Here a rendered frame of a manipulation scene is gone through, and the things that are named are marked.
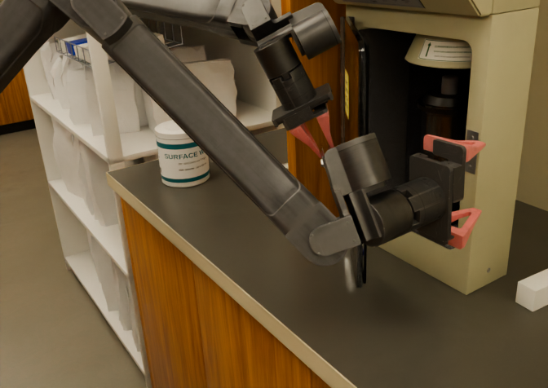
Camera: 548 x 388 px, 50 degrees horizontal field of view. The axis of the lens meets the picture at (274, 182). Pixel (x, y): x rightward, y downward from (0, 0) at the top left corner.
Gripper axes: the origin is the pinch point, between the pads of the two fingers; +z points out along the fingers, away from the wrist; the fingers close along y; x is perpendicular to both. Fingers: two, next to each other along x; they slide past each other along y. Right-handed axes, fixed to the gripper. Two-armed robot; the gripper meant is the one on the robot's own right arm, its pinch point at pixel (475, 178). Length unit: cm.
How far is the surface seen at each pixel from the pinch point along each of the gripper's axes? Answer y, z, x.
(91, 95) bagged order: -11, -6, 150
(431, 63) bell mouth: 10.8, 13.6, 20.0
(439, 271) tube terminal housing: -25.5, 11.2, 14.9
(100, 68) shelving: 2, -9, 124
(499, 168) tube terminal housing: -5.5, 17.0, 8.3
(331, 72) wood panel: 6.4, 12.7, 45.1
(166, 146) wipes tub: -14, -8, 87
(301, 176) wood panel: -13.9, 4.0, 45.7
